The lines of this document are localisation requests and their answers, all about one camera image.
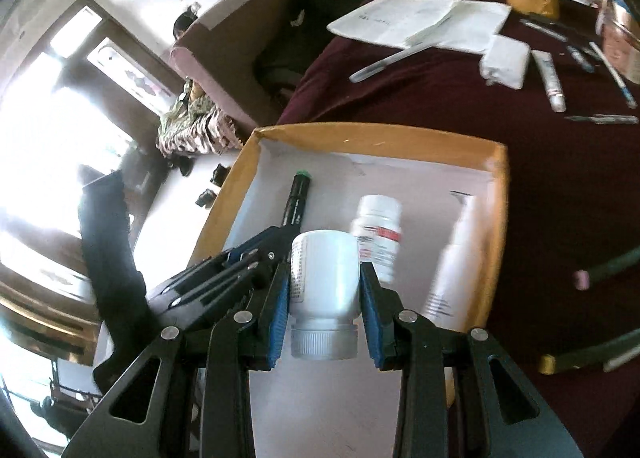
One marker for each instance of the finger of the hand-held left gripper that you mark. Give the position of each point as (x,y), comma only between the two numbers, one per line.
(242,252)
(215,293)

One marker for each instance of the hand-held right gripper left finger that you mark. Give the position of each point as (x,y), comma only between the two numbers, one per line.
(280,308)

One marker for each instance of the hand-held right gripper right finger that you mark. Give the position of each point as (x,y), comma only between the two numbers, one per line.
(370,308)

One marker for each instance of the plain white plastic bottle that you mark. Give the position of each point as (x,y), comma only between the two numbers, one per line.
(325,278)

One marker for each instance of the black marker green cap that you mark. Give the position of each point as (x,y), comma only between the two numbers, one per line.
(297,198)

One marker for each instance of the cardboard box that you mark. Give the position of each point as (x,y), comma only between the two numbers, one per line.
(400,178)

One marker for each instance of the small black object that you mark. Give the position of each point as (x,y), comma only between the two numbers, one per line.
(219,175)
(205,198)

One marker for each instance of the white pill bottle red label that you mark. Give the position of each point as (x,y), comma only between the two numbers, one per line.
(377,238)

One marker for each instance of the white pump bottle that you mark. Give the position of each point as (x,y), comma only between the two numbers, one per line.
(455,268)

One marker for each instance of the brown sofa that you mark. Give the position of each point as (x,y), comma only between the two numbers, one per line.
(230,53)

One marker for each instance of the black marker yellow cap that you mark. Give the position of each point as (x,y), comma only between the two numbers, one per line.
(585,353)

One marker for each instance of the maroon tablecloth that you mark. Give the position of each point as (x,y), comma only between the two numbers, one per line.
(450,103)

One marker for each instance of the silver pen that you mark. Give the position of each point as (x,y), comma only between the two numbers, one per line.
(385,63)

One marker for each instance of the white power adapter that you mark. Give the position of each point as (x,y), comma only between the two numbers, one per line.
(505,61)

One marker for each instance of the white paper sheets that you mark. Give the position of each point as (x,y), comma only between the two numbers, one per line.
(400,18)

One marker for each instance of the white ointment tube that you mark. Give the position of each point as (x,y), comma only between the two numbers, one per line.
(547,78)

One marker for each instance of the patterned pen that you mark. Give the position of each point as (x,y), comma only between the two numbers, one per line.
(605,119)

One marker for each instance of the short blue pen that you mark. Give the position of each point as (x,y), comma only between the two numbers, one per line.
(580,58)

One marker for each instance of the dark thin pen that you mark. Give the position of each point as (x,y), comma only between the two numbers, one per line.
(542,28)

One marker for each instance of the white and blue pen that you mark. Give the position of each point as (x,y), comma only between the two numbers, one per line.
(612,73)

